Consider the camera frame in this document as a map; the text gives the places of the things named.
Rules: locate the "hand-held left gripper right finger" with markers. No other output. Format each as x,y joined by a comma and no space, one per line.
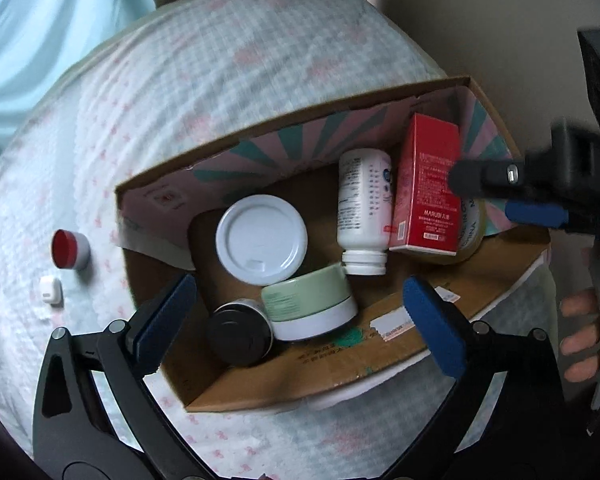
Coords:
435,325

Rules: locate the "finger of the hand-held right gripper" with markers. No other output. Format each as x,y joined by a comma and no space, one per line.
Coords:
535,212
485,175

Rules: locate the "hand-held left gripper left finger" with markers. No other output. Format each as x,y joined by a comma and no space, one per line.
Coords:
162,325

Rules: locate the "red carton box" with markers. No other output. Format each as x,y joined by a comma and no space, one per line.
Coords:
425,180

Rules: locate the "yellow jar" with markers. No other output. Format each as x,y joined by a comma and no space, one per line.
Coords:
469,245

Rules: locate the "dark round jar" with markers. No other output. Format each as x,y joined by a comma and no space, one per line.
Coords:
237,332

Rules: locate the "cardboard box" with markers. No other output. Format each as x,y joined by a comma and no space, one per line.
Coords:
330,360

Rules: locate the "red white small cap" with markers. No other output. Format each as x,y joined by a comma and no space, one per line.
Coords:
67,250

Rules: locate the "white pill bottle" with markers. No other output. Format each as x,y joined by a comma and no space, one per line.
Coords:
362,200

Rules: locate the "green jar with white lid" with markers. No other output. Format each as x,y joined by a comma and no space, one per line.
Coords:
307,305

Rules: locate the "large white-lid jar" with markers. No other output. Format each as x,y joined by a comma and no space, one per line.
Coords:
261,237

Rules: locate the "small white square case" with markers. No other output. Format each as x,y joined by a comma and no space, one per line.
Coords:
51,290

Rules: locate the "light blue hanging cloth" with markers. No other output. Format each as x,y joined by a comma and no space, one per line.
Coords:
55,35

